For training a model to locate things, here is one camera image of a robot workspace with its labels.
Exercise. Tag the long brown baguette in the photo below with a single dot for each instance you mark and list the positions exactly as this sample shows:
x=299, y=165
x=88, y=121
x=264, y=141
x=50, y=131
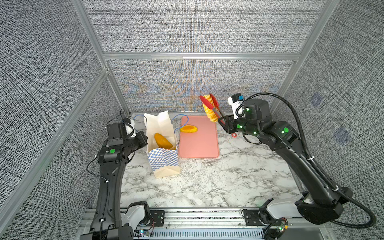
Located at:
x=162, y=142

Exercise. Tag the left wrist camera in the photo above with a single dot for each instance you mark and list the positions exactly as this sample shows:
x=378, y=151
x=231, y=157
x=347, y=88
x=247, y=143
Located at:
x=130, y=127

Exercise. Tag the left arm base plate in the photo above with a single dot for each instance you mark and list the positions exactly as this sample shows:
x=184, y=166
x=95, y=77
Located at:
x=157, y=219

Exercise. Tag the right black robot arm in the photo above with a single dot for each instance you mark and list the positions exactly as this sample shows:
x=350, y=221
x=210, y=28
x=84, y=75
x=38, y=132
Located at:
x=319, y=204

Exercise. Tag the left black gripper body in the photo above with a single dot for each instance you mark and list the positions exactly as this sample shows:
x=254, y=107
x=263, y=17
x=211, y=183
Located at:
x=137, y=142

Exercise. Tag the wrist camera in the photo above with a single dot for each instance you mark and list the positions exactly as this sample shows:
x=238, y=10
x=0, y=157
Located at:
x=235, y=101
x=130, y=127

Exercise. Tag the red kitchen tongs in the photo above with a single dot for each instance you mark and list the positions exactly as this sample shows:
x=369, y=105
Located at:
x=219, y=112

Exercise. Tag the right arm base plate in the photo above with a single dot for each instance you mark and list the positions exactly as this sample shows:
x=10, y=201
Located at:
x=259, y=217

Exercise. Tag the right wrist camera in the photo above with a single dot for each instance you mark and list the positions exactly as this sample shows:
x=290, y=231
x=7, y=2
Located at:
x=235, y=101

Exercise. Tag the blue checkered paper bag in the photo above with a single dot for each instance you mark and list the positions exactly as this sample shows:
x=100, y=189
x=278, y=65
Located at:
x=164, y=163

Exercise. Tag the ridged yellow bread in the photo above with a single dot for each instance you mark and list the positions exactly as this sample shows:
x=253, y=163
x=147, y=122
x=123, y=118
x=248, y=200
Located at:
x=210, y=107

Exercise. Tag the aluminium front rail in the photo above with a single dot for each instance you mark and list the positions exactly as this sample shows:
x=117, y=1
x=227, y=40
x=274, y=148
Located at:
x=225, y=224

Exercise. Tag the pink plastic tray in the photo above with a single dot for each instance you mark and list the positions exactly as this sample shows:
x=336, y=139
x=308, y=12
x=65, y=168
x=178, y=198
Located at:
x=202, y=144

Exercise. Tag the orange oval bread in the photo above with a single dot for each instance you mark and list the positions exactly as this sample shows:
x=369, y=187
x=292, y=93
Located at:
x=188, y=129

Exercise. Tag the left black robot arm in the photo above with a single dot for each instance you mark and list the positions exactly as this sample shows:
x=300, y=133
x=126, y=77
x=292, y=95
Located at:
x=109, y=223

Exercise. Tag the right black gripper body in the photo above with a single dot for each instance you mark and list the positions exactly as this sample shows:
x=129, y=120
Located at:
x=241, y=124

